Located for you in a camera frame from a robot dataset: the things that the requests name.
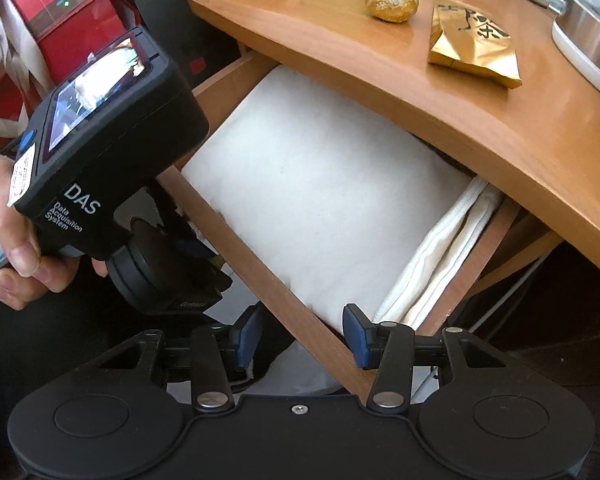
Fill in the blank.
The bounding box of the wooden drawer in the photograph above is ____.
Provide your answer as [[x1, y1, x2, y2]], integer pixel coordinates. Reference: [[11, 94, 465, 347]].
[[160, 52, 538, 399]]

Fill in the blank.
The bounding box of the person's left hand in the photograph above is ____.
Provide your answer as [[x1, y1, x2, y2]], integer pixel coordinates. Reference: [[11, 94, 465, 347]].
[[0, 155, 79, 311]]

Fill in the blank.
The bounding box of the white folded cloth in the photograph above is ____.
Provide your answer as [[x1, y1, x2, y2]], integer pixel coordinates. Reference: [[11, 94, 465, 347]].
[[183, 66, 503, 328]]

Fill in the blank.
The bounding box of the red gift bag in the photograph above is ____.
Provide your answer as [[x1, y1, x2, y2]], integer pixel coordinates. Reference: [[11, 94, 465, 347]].
[[0, 0, 140, 151]]

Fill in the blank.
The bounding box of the wooden nightstand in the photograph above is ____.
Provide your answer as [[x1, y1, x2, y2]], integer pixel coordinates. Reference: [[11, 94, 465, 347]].
[[188, 0, 600, 269]]

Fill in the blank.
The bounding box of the gold tea packet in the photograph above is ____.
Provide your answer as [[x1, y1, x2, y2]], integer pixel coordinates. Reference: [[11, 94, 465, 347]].
[[427, 0, 522, 89]]

